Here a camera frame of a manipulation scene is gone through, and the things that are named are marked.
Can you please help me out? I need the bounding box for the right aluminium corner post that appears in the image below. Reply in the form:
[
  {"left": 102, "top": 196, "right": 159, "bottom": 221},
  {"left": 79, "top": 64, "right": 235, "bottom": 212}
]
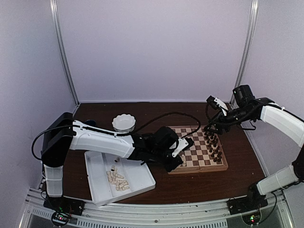
[{"left": 229, "top": 0, "right": 259, "bottom": 105}]

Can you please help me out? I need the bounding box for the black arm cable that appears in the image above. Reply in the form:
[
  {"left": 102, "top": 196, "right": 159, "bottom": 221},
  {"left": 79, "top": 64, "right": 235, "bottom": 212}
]
[
  {"left": 32, "top": 112, "right": 202, "bottom": 164},
  {"left": 258, "top": 187, "right": 278, "bottom": 212}
]

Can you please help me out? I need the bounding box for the pile of white chess pieces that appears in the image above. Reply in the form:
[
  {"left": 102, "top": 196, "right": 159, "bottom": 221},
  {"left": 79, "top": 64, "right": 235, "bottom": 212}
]
[{"left": 106, "top": 165, "right": 130, "bottom": 191}]

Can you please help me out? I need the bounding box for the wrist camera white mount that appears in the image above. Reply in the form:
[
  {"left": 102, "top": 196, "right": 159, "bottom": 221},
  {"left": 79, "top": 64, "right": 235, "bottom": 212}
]
[
  {"left": 207, "top": 95, "right": 228, "bottom": 112},
  {"left": 170, "top": 137, "right": 194, "bottom": 157}
]

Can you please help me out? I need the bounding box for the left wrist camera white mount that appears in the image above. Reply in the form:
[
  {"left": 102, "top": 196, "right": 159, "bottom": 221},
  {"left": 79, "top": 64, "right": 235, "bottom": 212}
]
[{"left": 170, "top": 137, "right": 194, "bottom": 157}]

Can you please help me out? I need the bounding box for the white compartment tray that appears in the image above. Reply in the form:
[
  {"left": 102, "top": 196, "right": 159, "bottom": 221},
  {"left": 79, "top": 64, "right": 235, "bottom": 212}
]
[{"left": 85, "top": 151, "right": 156, "bottom": 206}]

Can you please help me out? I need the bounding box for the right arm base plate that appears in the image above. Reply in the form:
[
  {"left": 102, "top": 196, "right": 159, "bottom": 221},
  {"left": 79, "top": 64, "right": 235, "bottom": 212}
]
[{"left": 227, "top": 196, "right": 268, "bottom": 215}]

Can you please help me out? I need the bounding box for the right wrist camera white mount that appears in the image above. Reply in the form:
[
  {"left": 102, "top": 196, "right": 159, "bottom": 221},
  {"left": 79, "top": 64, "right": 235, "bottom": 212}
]
[{"left": 207, "top": 95, "right": 228, "bottom": 112}]

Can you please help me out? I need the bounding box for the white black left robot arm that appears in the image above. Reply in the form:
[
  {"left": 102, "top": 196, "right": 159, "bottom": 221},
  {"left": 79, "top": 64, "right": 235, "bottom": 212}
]
[{"left": 41, "top": 113, "right": 188, "bottom": 211}]

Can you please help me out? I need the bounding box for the aluminium corner post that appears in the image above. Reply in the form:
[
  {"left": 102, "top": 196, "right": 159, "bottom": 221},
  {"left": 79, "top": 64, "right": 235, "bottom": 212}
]
[
  {"left": 49, "top": 0, "right": 80, "bottom": 106},
  {"left": 229, "top": 0, "right": 259, "bottom": 105}
]

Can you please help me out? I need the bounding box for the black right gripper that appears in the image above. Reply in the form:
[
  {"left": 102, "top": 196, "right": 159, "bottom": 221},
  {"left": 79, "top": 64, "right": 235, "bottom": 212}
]
[{"left": 204, "top": 106, "right": 254, "bottom": 135}]

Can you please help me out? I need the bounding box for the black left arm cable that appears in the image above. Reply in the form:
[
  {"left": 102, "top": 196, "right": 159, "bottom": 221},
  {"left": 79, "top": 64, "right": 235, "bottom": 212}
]
[{"left": 32, "top": 112, "right": 202, "bottom": 164}]

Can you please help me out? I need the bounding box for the left aluminium corner post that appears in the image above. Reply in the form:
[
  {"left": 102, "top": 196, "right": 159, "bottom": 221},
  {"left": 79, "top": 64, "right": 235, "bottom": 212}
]
[{"left": 49, "top": 0, "right": 80, "bottom": 106}]

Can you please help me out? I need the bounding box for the wooden chess board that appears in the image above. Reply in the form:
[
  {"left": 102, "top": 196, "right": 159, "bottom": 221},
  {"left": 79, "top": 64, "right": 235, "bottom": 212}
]
[{"left": 169, "top": 126, "right": 228, "bottom": 175}]

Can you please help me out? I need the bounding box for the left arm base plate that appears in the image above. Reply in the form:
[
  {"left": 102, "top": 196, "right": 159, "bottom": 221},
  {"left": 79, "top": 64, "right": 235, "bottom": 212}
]
[{"left": 43, "top": 197, "right": 85, "bottom": 216}]

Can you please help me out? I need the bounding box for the row of dark chess pieces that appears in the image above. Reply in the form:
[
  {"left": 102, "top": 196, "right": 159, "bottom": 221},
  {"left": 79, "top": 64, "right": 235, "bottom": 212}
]
[{"left": 203, "top": 132, "right": 223, "bottom": 165}]

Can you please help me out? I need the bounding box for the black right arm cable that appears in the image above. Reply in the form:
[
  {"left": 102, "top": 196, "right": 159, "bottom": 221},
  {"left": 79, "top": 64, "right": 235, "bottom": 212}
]
[{"left": 258, "top": 187, "right": 278, "bottom": 212}]

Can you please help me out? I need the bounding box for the aluminium front frame rail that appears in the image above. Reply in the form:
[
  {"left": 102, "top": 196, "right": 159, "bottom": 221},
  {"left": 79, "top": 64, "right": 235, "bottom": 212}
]
[{"left": 19, "top": 182, "right": 293, "bottom": 228}]

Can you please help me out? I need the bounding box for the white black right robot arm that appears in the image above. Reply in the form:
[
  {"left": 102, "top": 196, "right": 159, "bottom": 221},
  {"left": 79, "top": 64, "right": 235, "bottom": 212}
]
[{"left": 204, "top": 85, "right": 304, "bottom": 210}]

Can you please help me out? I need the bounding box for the white scalloped bowl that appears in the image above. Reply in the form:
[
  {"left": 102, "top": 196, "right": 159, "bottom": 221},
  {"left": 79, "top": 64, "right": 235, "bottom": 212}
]
[{"left": 112, "top": 114, "right": 136, "bottom": 133}]

